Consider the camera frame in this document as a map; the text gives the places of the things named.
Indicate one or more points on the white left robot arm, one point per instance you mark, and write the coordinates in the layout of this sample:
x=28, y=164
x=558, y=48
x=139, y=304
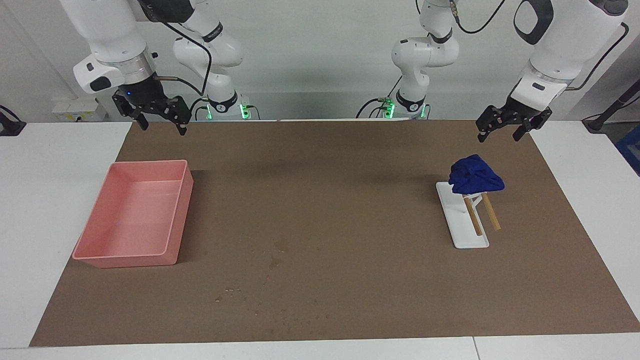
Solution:
x=565, y=45

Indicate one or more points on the brown table mat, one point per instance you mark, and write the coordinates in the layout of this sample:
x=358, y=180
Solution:
x=350, y=200

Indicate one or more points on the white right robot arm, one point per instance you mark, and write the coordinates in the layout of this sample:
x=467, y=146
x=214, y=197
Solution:
x=115, y=30

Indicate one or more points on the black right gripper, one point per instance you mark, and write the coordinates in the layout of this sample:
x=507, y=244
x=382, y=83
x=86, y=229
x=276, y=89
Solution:
x=147, y=97

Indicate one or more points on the white wall socket box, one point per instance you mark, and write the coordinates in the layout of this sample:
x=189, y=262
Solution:
x=75, y=111

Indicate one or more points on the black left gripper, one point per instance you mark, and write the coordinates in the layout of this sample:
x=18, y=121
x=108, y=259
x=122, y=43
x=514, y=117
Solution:
x=522, y=111

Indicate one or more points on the blue towel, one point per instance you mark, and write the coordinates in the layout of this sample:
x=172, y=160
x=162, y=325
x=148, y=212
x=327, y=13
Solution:
x=475, y=175

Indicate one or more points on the pink plastic bin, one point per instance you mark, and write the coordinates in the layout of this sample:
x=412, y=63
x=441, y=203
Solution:
x=130, y=220

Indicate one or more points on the black stand pole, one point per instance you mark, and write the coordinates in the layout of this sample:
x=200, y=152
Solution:
x=607, y=112

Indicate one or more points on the blue object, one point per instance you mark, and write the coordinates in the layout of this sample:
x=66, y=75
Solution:
x=631, y=150

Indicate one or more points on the white rack with wooden rods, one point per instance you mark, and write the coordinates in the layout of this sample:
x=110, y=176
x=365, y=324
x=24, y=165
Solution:
x=465, y=235

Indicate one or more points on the black table clamp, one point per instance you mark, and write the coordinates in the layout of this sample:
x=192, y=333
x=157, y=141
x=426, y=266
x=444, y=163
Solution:
x=10, y=127

